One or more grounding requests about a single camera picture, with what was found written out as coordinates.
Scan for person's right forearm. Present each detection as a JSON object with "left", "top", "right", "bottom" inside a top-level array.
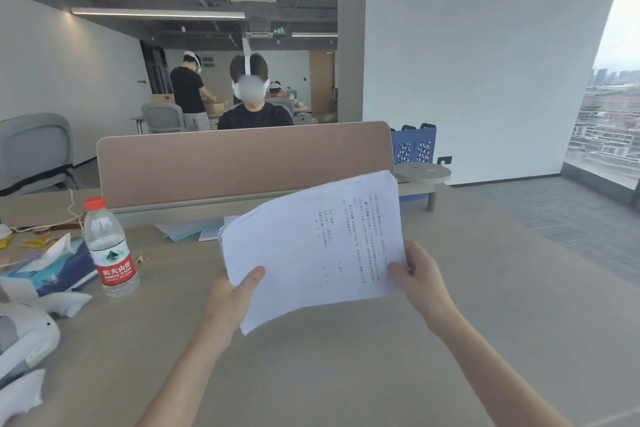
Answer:
[{"left": 425, "top": 309, "right": 576, "bottom": 427}]

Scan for grey wooden desk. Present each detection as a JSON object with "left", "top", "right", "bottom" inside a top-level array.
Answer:
[{"left": 0, "top": 183, "right": 640, "bottom": 427}]

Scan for person's left forearm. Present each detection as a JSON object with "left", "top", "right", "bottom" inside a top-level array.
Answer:
[{"left": 135, "top": 326, "right": 236, "bottom": 427}]

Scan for wooden door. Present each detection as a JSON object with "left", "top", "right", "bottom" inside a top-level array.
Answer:
[{"left": 309, "top": 51, "right": 335, "bottom": 115}]

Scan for person's left hand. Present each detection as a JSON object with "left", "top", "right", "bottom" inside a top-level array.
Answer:
[{"left": 202, "top": 265, "right": 266, "bottom": 342}]

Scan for pink desk divider screen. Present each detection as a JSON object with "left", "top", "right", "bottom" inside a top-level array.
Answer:
[{"left": 95, "top": 121, "right": 396, "bottom": 210}]

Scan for blue tissue box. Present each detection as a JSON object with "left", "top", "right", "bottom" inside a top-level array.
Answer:
[{"left": 0, "top": 233, "right": 99, "bottom": 300}]

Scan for white paper sheet bundle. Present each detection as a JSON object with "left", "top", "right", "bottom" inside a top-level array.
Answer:
[{"left": 155, "top": 215, "right": 241, "bottom": 242}]

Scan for white grey headset device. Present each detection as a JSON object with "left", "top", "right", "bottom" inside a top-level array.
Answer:
[{"left": 0, "top": 302, "right": 61, "bottom": 385}]

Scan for crumpled white tissue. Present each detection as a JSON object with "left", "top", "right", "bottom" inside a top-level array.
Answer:
[
  {"left": 0, "top": 369, "right": 46, "bottom": 427},
  {"left": 29, "top": 291, "right": 93, "bottom": 318}
]

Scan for blue perforated metal panel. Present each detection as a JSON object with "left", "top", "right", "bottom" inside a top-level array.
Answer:
[{"left": 389, "top": 123, "right": 437, "bottom": 202}]

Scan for white cable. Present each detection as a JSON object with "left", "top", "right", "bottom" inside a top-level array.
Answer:
[{"left": 9, "top": 189, "right": 86, "bottom": 235}]

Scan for clear plastic water bottle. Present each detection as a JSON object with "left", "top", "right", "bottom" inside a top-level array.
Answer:
[{"left": 83, "top": 196, "right": 141, "bottom": 298}]

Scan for stack of white printed papers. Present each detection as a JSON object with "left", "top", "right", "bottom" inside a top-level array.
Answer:
[{"left": 218, "top": 169, "right": 409, "bottom": 336}]

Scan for person's right hand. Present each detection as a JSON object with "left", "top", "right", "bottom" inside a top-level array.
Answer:
[{"left": 387, "top": 240, "right": 453, "bottom": 325}]

